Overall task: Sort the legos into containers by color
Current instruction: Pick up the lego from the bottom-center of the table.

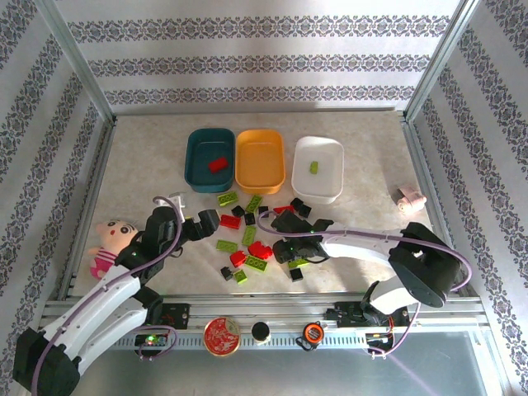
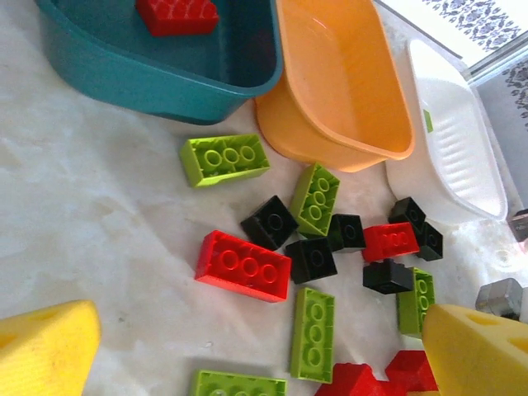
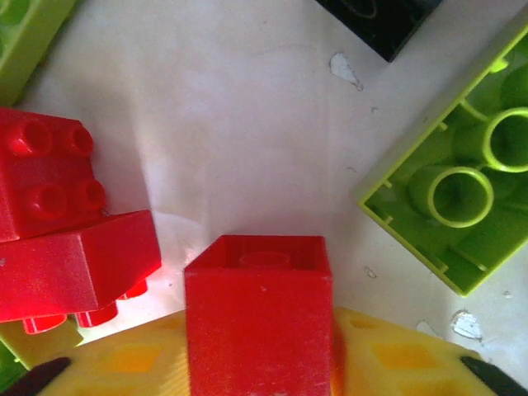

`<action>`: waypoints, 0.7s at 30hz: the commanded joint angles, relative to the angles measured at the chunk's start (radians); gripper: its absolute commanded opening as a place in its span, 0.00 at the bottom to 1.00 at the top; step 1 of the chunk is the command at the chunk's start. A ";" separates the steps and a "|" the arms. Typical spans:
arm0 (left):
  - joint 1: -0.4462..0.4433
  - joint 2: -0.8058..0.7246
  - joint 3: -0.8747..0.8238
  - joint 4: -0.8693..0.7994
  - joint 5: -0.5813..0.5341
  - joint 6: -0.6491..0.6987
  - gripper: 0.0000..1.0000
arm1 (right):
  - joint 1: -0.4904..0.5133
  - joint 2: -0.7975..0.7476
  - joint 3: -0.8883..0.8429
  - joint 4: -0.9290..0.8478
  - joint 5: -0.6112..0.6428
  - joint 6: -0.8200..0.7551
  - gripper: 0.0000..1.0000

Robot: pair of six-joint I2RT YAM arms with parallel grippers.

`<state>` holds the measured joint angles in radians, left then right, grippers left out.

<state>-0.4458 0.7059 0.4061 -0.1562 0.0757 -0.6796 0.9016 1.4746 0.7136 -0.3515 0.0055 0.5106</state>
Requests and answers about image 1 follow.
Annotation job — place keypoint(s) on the black lego brick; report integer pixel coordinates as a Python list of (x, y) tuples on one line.
[(249, 218), (295, 275), (297, 203), (238, 211), (305, 210), (226, 272), (262, 210)]

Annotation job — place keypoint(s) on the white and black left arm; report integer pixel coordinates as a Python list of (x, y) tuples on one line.
[(103, 326)]

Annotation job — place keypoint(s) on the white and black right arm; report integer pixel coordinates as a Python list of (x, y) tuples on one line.
[(359, 249)]

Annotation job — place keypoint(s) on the pink plush doll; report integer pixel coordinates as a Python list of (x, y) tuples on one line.
[(107, 235)]

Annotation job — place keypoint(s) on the white plastic container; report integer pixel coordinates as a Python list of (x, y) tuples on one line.
[(321, 185)]

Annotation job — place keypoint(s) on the orange black tape measure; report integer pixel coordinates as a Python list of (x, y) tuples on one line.
[(312, 333)]

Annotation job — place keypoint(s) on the black round knob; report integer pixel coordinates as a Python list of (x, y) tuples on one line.
[(260, 331)]

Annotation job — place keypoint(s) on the teal plastic container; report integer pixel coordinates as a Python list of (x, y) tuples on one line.
[(198, 140)]

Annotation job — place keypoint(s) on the yellow plastic container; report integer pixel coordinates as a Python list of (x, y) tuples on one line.
[(260, 140)]

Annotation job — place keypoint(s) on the round red tin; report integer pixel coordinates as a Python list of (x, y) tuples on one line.
[(221, 336)]

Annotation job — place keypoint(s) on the circuit board with green light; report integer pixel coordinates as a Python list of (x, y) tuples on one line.
[(150, 340)]

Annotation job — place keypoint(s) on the small pink toy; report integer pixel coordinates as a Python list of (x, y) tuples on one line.
[(410, 202)]

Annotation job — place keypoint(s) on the grey metal panel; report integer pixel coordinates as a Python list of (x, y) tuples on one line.
[(288, 375)]

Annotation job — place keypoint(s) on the wide aluminium mounting rail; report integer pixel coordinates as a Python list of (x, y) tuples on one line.
[(268, 309)]

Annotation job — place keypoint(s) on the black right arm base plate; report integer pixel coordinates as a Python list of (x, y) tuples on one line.
[(342, 315)]

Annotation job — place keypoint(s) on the aluminium side rail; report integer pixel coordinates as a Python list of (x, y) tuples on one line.
[(88, 206), (427, 173)]

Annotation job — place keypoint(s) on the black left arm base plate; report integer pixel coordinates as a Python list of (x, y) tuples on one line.
[(177, 315)]

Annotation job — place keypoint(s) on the short aluminium frame rail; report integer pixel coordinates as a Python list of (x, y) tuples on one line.
[(260, 110)]

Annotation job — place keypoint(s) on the aluminium frame post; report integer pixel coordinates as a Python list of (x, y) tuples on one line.
[(439, 62), (81, 62)]

